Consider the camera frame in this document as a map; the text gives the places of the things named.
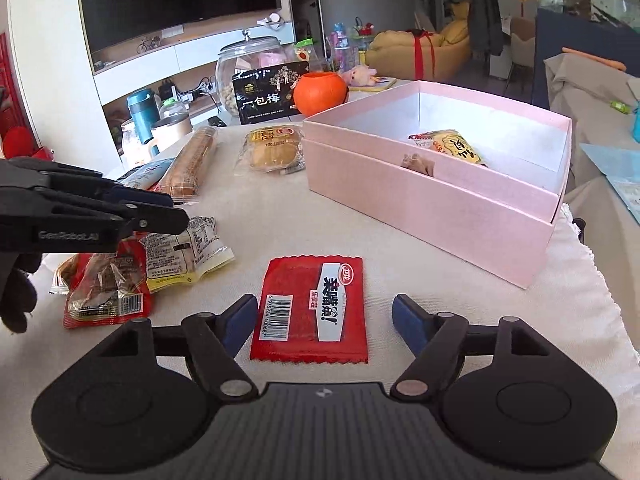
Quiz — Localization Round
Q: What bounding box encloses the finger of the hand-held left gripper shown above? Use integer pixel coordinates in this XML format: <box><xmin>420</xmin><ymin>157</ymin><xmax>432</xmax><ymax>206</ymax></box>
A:
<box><xmin>70</xmin><ymin>199</ymin><xmax>190</xmax><ymax>236</ymax></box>
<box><xmin>50</xmin><ymin>164</ymin><xmax>174</xmax><ymax>207</ymax></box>

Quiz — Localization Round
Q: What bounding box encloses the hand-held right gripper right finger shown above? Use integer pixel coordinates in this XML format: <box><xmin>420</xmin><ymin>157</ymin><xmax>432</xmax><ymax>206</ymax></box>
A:
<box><xmin>390</xmin><ymin>294</ymin><xmax>551</xmax><ymax>402</ymax></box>

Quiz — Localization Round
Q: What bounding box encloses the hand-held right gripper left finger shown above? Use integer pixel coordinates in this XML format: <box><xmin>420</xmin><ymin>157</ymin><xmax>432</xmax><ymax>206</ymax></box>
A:
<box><xmin>92</xmin><ymin>294</ymin><xmax>259</xmax><ymax>402</ymax></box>

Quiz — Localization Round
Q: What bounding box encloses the white yellow snack packet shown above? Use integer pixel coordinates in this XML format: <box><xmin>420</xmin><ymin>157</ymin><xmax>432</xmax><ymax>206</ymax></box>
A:
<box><xmin>139</xmin><ymin>215</ymin><xmax>236</xmax><ymax>294</ymax></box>

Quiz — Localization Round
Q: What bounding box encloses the long biscuit packet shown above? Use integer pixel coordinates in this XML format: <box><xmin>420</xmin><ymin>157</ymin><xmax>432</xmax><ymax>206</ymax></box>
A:
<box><xmin>150</xmin><ymin>126</ymin><xmax>219</xmax><ymax>205</ymax></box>

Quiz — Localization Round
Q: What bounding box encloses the clear red snack packet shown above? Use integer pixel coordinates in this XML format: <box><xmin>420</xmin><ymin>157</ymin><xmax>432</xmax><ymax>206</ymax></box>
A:
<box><xmin>50</xmin><ymin>237</ymin><xmax>153</xmax><ymax>331</ymax></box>

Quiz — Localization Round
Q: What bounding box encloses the pink cardboard box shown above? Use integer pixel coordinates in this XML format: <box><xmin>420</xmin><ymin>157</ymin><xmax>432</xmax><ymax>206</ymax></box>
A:
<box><xmin>301</xmin><ymin>80</ymin><xmax>573</xmax><ymax>289</ymax></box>

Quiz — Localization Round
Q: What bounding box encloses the round cake packet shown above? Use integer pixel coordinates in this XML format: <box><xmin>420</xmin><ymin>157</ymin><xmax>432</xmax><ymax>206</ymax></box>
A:
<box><xmin>235</xmin><ymin>125</ymin><xmax>307</xmax><ymax>176</ymax></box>

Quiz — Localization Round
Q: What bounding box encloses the person's left hand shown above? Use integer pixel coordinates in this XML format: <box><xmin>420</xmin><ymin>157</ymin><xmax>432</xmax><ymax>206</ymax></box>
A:
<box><xmin>0</xmin><ymin>252</ymin><xmax>43</xmax><ymax>333</ymax></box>

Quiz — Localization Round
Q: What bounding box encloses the blue white snack packet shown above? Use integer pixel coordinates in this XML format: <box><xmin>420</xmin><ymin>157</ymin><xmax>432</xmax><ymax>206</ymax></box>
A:
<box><xmin>116</xmin><ymin>157</ymin><xmax>176</xmax><ymax>191</ymax></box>

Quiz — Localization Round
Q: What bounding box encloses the cream mug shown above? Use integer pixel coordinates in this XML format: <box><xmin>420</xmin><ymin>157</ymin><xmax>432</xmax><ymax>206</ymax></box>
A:
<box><xmin>149</xmin><ymin>114</ymin><xmax>193</xmax><ymax>156</ymax></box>

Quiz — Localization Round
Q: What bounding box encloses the teal thermos bottle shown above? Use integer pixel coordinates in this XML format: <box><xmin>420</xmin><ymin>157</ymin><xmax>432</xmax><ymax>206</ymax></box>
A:
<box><xmin>126</xmin><ymin>89</ymin><xmax>160</xmax><ymax>158</ymax></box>

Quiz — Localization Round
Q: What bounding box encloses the power strip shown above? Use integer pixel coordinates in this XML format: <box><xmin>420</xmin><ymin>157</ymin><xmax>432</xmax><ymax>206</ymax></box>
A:
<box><xmin>177</xmin><ymin>77</ymin><xmax>216</xmax><ymax>106</ymax></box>

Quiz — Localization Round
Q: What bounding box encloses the white tv cabinet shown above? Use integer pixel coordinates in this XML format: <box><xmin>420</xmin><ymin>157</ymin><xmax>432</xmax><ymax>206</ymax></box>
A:
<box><xmin>90</xmin><ymin>22</ymin><xmax>296</xmax><ymax>126</ymax></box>

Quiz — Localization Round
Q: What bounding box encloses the black snack bag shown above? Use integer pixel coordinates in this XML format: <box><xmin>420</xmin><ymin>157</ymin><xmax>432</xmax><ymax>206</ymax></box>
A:
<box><xmin>231</xmin><ymin>60</ymin><xmax>311</xmax><ymax>126</ymax></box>

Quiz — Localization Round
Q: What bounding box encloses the glass jar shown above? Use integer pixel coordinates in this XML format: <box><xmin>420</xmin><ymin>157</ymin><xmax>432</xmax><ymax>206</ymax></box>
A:
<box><xmin>215</xmin><ymin>35</ymin><xmax>291</xmax><ymax>118</ymax></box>

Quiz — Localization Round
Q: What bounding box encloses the orange round vase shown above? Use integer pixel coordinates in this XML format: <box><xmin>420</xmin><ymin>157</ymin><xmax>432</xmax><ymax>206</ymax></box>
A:
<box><xmin>292</xmin><ymin>72</ymin><xmax>349</xmax><ymax>117</ymax></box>

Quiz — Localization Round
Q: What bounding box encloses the green wrapped gift pack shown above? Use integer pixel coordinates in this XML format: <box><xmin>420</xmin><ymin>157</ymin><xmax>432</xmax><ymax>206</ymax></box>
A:
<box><xmin>292</xmin><ymin>39</ymin><xmax>326</xmax><ymax>73</ymax></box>

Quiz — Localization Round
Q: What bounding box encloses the pink water bottle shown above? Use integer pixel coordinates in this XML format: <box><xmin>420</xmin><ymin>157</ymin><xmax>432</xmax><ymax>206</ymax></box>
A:
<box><xmin>327</xmin><ymin>22</ymin><xmax>351</xmax><ymax>73</ymax></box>

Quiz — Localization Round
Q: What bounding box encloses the pink plush toy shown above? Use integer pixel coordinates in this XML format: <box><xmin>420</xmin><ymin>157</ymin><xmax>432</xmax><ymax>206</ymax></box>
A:
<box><xmin>342</xmin><ymin>65</ymin><xmax>381</xmax><ymax>87</ymax></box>

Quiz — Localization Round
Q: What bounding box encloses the yellow sofa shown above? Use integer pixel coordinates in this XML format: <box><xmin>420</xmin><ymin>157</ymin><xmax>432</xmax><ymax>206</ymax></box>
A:
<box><xmin>365</xmin><ymin>2</ymin><xmax>473</xmax><ymax>83</ymax></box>

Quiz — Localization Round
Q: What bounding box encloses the beige chair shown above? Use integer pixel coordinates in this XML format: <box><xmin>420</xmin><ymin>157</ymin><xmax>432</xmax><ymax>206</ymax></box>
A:
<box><xmin>510</xmin><ymin>17</ymin><xmax>536</xmax><ymax>68</ymax></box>

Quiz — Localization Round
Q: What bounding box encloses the dark hanging coat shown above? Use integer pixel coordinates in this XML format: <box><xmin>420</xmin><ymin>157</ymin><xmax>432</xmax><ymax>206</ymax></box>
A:
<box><xmin>442</xmin><ymin>0</ymin><xmax>505</xmax><ymax>56</ymax></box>

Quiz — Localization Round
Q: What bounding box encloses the dark blue cabinet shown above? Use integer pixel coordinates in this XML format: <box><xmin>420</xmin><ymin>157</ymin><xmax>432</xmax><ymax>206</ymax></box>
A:
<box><xmin>532</xmin><ymin>7</ymin><xmax>640</xmax><ymax>111</ymax></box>

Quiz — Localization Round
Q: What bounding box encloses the orange carrot plush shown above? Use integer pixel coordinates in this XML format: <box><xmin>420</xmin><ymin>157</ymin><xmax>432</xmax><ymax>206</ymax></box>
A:
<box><xmin>562</xmin><ymin>47</ymin><xmax>627</xmax><ymax>72</ymax></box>

